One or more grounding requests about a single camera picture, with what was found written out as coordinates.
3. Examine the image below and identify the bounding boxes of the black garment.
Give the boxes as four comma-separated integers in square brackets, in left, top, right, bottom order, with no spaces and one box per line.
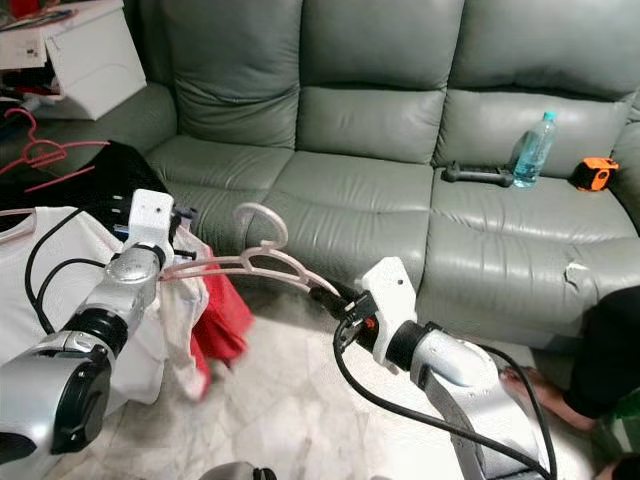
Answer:
[0,140,193,241]

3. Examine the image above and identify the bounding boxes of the red and white garment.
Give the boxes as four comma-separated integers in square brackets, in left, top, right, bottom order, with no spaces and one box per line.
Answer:
[160,230,256,403]

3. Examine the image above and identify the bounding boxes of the white t-shirt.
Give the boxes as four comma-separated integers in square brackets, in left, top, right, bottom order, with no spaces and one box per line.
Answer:
[0,207,131,386]

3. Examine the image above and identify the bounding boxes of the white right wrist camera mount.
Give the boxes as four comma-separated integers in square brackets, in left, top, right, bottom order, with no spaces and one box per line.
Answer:
[359,256,420,365]

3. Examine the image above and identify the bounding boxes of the grey green leather sofa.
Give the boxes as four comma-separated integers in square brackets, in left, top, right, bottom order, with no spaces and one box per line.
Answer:
[60,0,640,353]

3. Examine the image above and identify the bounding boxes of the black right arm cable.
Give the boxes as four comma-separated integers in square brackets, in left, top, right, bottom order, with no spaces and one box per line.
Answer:
[330,315,563,479]

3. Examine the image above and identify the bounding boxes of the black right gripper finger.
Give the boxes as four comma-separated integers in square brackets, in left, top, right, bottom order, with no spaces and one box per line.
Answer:
[312,282,359,310]
[309,284,353,318]

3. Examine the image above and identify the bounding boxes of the white open box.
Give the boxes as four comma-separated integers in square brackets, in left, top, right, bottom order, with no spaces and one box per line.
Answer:
[0,0,149,122]

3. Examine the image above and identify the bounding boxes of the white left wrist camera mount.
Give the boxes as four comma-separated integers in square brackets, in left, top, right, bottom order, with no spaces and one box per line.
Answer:
[129,187,177,263]

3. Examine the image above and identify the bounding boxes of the clear plastic water bottle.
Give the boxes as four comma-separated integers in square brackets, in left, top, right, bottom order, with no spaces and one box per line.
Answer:
[509,109,559,190]

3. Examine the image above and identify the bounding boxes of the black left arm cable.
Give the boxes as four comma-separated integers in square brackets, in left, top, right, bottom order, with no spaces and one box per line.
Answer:
[23,204,139,339]

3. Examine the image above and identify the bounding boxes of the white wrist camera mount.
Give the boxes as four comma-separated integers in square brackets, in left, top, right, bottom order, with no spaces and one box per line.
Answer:
[129,187,177,263]
[359,256,420,365]

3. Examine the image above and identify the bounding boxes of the orange and black tape measure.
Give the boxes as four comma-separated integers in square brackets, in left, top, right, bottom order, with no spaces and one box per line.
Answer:
[571,156,622,194]

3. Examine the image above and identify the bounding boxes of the red clothes hanger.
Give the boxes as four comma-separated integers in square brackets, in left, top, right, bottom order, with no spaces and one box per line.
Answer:
[0,107,113,194]

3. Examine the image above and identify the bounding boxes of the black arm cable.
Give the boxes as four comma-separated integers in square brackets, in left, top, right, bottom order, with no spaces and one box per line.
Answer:
[330,315,563,479]
[23,204,139,339]

